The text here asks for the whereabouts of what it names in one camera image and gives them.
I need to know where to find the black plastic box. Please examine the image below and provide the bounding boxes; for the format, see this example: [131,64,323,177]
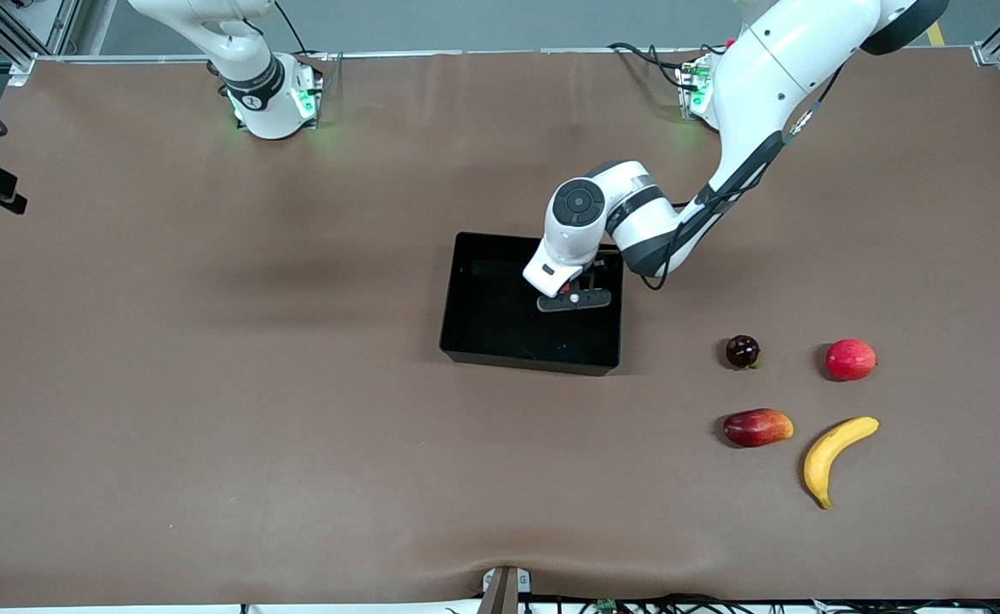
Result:
[439,232,626,377]

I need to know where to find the yellow banana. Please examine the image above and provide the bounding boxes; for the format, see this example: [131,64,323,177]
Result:
[803,416,880,510]

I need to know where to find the red yellow mango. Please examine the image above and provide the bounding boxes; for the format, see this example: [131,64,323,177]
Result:
[723,408,795,448]

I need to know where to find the round red peach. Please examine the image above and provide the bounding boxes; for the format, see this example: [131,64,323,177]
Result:
[825,339,877,381]

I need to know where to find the black base power cables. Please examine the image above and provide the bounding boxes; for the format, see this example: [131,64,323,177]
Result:
[608,41,722,91]

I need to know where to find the grey table clamp bracket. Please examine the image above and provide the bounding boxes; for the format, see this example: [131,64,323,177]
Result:
[476,565,533,614]

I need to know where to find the thin black base cable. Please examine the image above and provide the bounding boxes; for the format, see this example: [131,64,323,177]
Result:
[273,0,311,57]

